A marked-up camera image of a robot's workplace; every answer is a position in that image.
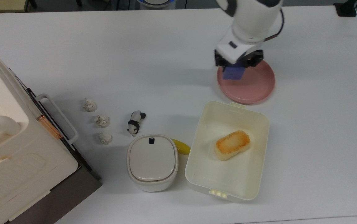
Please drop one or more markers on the crumpled white paper ball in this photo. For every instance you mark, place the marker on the crumpled white paper ball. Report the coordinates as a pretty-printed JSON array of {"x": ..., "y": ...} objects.
[
  {"x": 102, "y": 120},
  {"x": 105, "y": 138},
  {"x": 89, "y": 105}
]

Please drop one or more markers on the pink plate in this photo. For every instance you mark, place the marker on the pink plate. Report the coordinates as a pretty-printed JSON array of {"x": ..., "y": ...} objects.
[{"x": 250, "y": 85}]

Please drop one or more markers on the black table clamp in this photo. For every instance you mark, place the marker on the black table clamp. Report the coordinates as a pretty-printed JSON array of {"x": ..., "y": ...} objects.
[{"x": 346, "y": 8}]

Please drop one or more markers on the purple cube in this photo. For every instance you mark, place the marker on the purple cube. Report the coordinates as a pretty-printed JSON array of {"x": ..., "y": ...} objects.
[{"x": 234, "y": 73}]

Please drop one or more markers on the toasted bread piece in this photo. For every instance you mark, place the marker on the toasted bread piece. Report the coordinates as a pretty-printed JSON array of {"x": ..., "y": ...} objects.
[{"x": 232, "y": 145}]

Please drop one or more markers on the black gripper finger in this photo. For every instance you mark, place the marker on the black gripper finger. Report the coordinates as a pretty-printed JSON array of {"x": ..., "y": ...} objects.
[
  {"x": 254, "y": 59},
  {"x": 220, "y": 61}
]

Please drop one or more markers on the panda toy figure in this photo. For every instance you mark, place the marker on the panda toy figure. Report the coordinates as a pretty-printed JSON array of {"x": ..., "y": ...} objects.
[{"x": 135, "y": 123}]

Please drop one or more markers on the yellow toy banana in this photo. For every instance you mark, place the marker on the yellow toy banana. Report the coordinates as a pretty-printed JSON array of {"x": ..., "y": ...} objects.
[{"x": 181, "y": 146}]

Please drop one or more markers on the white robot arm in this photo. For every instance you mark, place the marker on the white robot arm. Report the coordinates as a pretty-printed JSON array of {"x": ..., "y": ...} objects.
[{"x": 253, "y": 17}]

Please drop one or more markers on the small white lidded bin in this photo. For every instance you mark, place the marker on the small white lidded bin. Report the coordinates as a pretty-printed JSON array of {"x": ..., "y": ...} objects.
[{"x": 152, "y": 161}]

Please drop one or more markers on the cream plastic storage box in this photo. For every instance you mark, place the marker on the cream plastic storage box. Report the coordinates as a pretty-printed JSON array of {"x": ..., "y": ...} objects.
[{"x": 203, "y": 174}]

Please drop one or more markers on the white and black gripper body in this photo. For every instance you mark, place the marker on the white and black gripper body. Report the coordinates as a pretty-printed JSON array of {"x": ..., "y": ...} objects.
[{"x": 232, "y": 49}]

